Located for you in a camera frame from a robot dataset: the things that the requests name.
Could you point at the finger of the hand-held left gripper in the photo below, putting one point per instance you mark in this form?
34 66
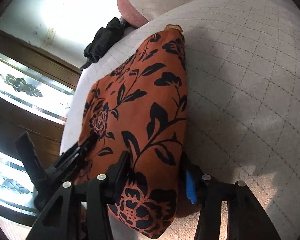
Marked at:
86 143
31 157

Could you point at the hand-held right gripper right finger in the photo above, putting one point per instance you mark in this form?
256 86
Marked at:
191 187

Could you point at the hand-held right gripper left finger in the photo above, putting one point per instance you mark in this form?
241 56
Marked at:
117 173

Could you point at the orange black floral shirt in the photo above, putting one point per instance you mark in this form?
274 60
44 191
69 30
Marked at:
150 100

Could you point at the wooden cabinet with glass doors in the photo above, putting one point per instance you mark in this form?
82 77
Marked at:
27 122

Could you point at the stained glass window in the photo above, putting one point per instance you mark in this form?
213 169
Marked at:
27 86

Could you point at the black garment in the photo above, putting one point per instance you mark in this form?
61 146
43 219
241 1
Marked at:
101 41

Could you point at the pale quilted mattress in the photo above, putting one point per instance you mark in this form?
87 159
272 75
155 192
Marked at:
240 80

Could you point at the pink quilted bolster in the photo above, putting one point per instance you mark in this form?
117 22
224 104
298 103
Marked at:
145 2

